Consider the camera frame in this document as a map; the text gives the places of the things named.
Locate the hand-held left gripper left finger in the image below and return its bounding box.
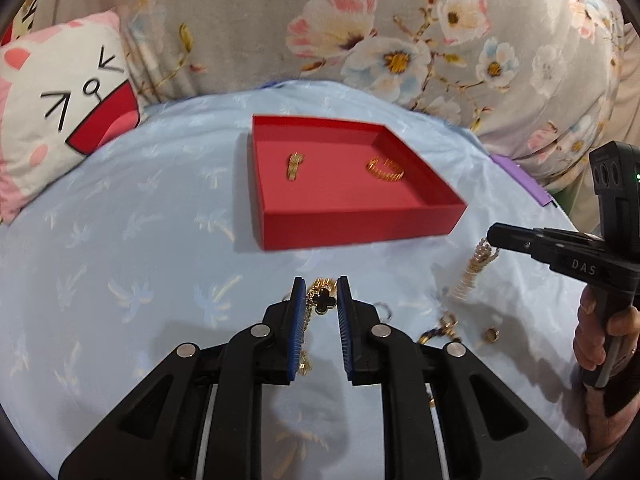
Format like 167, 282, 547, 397
59, 276, 307, 480

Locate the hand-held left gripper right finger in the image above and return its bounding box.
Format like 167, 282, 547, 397
336, 275, 587, 480

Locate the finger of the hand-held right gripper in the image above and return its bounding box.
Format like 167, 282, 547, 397
486, 223, 557, 262

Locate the gold necklace black clover pendant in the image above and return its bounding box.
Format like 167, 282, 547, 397
287, 276, 346, 376

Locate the white pearl bracelet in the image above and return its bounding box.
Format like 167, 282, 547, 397
452, 240, 501, 301

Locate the dark bead bracelet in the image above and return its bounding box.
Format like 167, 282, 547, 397
417, 312, 464, 346

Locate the red shallow box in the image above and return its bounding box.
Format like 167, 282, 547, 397
251, 114, 469, 252

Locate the person's right forearm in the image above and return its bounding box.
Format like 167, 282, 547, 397
582, 382, 640, 467

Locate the person's right hand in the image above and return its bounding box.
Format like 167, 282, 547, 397
574, 290, 640, 378

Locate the purple mat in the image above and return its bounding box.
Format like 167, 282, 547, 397
491, 154, 554, 209

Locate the light blue printed cloth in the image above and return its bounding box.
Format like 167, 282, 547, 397
0, 79, 592, 480

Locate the cat face pillow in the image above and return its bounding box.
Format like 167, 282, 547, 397
0, 9, 144, 226

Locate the colourful printed cloth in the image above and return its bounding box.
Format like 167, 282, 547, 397
2, 0, 63, 47

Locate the gold open cuff bracelet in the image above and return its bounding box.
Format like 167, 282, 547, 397
366, 156, 405, 182

